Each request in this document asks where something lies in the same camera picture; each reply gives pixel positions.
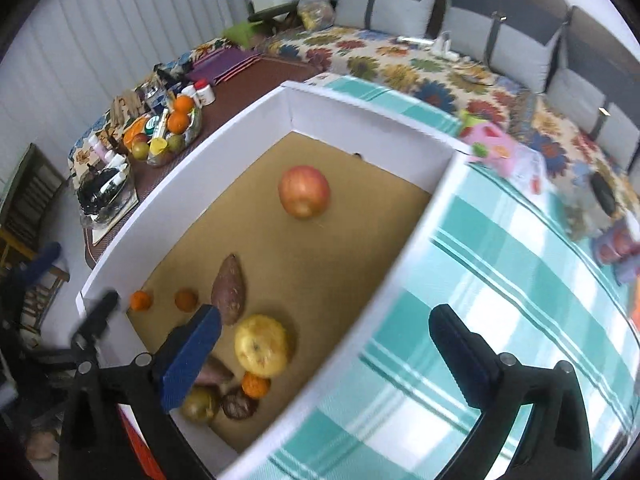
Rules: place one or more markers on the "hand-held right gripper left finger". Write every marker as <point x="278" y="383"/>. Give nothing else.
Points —
<point x="192" y="355"/>

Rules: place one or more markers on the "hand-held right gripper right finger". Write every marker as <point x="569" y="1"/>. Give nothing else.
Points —
<point x="467" y="360"/>

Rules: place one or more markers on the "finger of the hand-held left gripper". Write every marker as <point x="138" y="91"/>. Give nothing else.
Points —
<point x="40" y="265"/>
<point x="97" y="320"/>

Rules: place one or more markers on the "large sweet potato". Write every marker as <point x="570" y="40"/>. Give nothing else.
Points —
<point x="216" y="374"/>

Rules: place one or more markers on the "small mandarin orange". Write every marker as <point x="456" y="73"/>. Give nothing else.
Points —
<point x="186" y="300"/>
<point x="256" y="386"/>
<point x="141" y="300"/>

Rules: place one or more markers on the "green brown pear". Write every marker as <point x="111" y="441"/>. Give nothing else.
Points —
<point x="200" y="405"/>

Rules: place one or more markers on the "dark brown round fruit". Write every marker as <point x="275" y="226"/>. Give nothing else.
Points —
<point x="239" y="405"/>

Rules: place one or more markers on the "yellow apple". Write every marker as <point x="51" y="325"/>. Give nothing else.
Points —
<point x="261" y="345"/>

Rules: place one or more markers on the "small sweet potato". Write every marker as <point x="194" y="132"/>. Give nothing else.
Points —
<point x="229" y="290"/>

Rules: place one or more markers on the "white cardboard box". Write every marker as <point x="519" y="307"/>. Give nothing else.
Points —
<point x="400" y="260"/>

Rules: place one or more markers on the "red apple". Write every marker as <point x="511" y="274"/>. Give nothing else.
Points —
<point x="304" y="191"/>

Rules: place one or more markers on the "wooden chair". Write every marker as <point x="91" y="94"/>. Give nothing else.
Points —
<point x="30" y="195"/>

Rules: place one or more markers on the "teal white checked tablecloth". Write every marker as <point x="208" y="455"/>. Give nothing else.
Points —
<point x="500" y="285"/>

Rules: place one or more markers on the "glass dish dark items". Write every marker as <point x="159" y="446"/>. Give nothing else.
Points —
<point x="102" y="192"/>

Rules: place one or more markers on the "small yellow cup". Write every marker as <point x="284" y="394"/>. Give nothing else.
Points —
<point x="159" y="146"/>

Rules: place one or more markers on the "fruit basket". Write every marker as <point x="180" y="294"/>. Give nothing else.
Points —
<point x="155" y="135"/>

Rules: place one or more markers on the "orange book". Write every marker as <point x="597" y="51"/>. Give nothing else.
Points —
<point x="635" y="312"/>

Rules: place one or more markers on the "white fruit picture card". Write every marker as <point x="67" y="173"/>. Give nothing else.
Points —
<point x="527" y="170"/>

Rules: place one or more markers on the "large orange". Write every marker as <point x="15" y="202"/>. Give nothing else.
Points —
<point x="178" y="121"/>
<point x="183" y="103"/>

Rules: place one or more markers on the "pink package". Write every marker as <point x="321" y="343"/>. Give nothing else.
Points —
<point x="487" y="140"/>

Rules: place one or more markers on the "white bottle red cap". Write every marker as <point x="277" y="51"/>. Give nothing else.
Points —
<point x="205" y="94"/>

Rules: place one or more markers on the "grey pleated curtain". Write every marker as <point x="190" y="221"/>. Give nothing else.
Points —
<point x="100" y="35"/>

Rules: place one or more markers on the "brown table mat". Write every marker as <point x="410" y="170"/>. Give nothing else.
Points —
<point x="235" y="105"/>

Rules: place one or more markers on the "purple mat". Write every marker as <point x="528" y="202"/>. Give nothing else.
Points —
<point x="230" y="62"/>

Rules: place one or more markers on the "grey pillow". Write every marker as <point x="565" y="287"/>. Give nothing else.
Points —
<point x="505" y="45"/>
<point x="385" y="7"/>
<point x="580" y="95"/>

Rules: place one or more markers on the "floral bed sheet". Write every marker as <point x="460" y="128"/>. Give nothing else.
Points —
<point x="400" y="65"/>

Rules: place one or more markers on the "green cloth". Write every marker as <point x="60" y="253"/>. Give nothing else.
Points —
<point x="245" y="32"/>

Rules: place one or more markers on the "clear snack bag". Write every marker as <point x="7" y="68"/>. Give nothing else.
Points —
<point x="314" y="12"/>

